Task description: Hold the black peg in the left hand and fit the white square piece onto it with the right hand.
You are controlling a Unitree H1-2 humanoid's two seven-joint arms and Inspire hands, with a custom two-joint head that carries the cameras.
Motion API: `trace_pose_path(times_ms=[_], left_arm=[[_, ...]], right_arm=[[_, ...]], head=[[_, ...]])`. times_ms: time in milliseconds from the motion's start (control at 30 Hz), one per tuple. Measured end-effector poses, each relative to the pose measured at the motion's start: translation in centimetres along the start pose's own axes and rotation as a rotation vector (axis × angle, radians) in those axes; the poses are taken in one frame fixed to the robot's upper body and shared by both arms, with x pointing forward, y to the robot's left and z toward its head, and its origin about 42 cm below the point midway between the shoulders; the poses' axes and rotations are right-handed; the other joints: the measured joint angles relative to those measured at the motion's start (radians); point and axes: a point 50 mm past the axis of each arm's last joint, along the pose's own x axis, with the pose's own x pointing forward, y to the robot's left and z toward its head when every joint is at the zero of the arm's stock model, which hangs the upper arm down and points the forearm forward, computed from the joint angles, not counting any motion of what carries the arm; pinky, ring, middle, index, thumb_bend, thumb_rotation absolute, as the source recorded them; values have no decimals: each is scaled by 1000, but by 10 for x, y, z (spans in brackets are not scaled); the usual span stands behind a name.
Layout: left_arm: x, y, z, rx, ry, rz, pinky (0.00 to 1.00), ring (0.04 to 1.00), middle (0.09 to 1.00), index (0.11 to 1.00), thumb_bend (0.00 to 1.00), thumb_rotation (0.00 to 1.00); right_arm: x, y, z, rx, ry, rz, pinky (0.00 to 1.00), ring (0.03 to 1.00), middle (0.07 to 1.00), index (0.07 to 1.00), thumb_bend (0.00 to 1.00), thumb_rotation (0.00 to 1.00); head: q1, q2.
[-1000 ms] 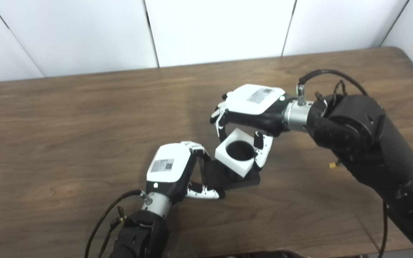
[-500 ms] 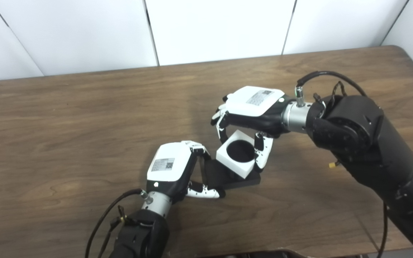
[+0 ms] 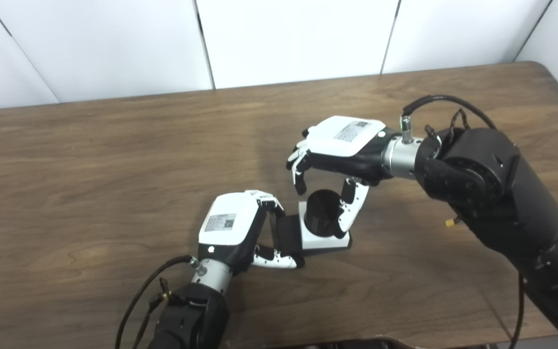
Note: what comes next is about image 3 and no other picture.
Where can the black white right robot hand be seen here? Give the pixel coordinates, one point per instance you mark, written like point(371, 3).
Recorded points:
point(342, 140)

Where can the black cylinder peg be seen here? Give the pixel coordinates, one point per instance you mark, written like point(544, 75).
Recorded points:
point(320, 213)

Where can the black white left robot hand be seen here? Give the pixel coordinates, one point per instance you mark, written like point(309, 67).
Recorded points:
point(228, 218)

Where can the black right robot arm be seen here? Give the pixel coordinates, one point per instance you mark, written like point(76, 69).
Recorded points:
point(492, 194)

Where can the white square piece with hole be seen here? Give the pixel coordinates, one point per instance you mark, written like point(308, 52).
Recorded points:
point(315, 241)

